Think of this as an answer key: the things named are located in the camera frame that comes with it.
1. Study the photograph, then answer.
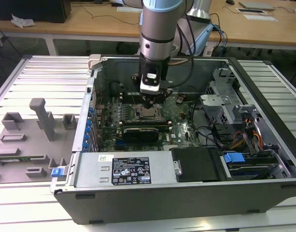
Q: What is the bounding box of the silver CPU plate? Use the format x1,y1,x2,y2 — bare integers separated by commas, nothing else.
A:
140,107,161,118

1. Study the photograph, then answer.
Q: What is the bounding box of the blue case latch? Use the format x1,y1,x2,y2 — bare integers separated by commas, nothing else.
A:
51,167,67,179

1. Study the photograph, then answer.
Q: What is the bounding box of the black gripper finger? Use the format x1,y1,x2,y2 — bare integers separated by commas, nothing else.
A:
141,93,155,110
152,88,173,107

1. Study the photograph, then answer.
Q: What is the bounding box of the green RAM stick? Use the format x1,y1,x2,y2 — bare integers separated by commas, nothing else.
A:
0,158,30,163

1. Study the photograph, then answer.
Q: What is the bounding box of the installed RAM stick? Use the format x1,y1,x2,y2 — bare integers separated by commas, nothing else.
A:
120,91,145,102

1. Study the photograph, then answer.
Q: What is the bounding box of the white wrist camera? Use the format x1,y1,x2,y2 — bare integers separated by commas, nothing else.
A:
140,67,162,94

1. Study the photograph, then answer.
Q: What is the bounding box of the open black PC case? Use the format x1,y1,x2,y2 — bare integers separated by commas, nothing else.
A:
50,54,296,225

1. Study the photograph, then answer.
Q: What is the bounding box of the silver laptop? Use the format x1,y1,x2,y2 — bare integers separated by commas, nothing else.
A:
239,1,276,11

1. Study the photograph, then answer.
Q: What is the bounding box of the crumpled white paper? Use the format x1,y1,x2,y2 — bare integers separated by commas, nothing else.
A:
11,13,37,28

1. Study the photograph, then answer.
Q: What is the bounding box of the black computer box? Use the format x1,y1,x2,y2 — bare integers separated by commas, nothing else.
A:
0,0,72,24

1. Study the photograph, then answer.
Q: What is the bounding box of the orange yellow wire bundle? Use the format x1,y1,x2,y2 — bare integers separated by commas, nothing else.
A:
231,117,263,148

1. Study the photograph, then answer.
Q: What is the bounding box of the metal socket cover frame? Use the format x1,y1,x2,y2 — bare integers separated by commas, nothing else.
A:
136,104,166,120

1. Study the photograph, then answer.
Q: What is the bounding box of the black graphics card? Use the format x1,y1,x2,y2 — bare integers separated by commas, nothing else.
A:
122,127,160,144

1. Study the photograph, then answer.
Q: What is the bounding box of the silver power supply unit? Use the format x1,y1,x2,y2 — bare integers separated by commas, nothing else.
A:
74,152,183,188

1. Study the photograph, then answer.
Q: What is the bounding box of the grey parts rack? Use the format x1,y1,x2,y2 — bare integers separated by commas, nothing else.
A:
0,98,79,186

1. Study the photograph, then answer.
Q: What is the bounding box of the metal drive cage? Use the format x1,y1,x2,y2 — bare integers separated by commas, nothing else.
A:
199,81,243,121

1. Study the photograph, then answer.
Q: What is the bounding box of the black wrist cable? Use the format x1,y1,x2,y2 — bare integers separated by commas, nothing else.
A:
170,0,198,89

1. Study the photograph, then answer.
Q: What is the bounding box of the CPU socket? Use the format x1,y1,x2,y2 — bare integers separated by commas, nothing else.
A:
135,103,167,121

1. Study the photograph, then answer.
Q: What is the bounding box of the black round fan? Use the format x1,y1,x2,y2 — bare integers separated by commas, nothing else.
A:
110,81,122,95

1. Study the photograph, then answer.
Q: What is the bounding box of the black drive bay cover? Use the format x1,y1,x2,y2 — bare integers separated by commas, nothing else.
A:
170,146,222,183

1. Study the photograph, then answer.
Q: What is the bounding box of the green motherboard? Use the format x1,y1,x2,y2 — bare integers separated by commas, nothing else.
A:
94,93,202,153

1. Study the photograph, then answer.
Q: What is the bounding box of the blue cable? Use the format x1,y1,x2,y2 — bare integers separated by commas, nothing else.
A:
214,23,228,57

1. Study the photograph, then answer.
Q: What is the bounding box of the black wire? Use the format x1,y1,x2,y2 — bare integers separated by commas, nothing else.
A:
195,125,222,148

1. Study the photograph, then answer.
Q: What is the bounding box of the hard disk in blue carrier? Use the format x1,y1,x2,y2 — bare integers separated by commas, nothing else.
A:
223,151,278,180

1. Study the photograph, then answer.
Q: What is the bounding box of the wooden desk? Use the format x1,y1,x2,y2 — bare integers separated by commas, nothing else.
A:
0,0,296,56

